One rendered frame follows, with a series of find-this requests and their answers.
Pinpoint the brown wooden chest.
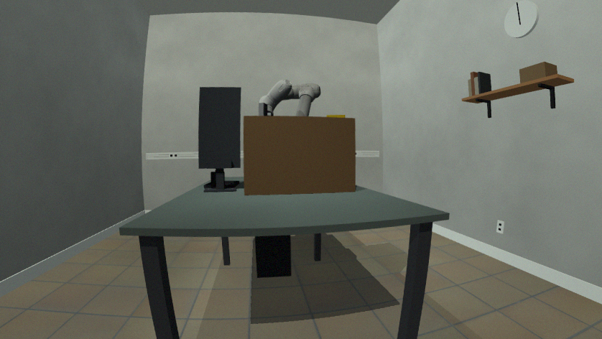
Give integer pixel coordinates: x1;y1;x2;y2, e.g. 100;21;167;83
244;116;356;195

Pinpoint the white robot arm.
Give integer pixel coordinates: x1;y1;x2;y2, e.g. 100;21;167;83
259;79;320;116

